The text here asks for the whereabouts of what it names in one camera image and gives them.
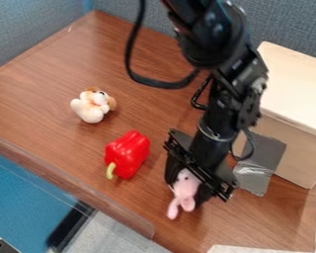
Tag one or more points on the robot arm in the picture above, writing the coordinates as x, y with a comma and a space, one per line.
218, 42

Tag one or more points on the red toy pepper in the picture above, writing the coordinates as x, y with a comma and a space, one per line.
127, 153

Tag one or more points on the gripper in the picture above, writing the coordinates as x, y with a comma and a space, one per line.
209, 150

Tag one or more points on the light wooden box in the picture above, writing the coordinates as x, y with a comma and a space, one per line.
297, 108

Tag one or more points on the white plush bunny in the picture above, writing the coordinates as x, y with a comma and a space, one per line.
185, 189

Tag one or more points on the grey tape patch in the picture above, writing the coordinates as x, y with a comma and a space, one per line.
259, 164

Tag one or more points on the brown and white plush bear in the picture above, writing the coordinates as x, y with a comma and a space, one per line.
92, 105

